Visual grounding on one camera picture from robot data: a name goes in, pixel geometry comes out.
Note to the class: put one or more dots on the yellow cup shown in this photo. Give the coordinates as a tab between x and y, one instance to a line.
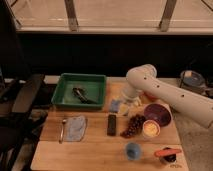
151	129

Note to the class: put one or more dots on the bunch of dark grapes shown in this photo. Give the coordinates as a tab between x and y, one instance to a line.
135	126

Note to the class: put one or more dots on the orange carrot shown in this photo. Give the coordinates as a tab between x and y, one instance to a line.
166	152

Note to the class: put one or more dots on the green plastic tray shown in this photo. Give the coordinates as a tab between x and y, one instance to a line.
94	87

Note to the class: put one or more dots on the blue grey cloth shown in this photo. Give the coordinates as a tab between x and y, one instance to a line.
76	127

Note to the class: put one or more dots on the black utensil in tray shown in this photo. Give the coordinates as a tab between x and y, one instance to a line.
79	93

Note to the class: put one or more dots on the black rectangular block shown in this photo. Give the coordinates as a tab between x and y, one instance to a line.
111	127

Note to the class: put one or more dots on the grey bowl in background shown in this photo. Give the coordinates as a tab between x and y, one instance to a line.
192	81

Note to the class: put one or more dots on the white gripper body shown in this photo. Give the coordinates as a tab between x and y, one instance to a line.
127	104

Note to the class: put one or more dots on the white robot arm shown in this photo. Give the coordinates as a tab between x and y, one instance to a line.
195	106

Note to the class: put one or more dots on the purple plate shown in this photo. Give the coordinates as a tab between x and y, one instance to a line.
158	113

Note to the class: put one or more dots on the metal spoon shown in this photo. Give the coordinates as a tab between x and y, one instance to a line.
62	130

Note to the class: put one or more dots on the blue cup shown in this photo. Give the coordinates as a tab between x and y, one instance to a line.
133	151

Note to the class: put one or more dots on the red bowl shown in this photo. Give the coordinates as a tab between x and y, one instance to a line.
150	97

